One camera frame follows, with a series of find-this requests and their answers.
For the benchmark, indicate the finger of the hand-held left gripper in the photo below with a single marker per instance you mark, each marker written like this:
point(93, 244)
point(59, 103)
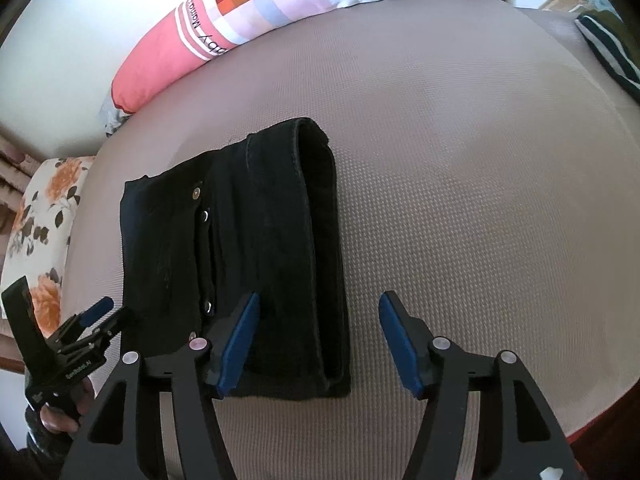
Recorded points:
point(115, 325)
point(95, 310)

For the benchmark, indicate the black pants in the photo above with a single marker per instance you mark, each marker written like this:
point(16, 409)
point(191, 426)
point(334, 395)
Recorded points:
point(265, 260)

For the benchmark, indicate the wooden bed frame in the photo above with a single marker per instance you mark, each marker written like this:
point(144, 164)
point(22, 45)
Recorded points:
point(607, 445)

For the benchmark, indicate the person's left hand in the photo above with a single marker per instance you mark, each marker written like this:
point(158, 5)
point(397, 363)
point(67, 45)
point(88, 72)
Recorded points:
point(62, 417)

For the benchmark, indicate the beige woven bed mat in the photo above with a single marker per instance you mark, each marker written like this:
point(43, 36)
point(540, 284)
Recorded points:
point(450, 210)

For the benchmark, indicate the pink checkered bolster pillow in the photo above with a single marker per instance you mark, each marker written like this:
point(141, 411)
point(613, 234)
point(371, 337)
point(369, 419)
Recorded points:
point(250, 25)

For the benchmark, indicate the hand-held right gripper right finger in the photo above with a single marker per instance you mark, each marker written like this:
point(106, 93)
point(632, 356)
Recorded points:
point(400, 345)

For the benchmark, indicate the dark striped garment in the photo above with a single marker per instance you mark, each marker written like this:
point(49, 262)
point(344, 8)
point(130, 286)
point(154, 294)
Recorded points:
point(612, 50)

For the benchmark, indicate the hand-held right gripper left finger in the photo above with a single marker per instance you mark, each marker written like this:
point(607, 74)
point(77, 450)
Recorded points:
point(240, 340)

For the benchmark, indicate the floral pillow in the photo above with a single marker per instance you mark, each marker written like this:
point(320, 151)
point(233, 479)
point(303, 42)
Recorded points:
point(42, 230)

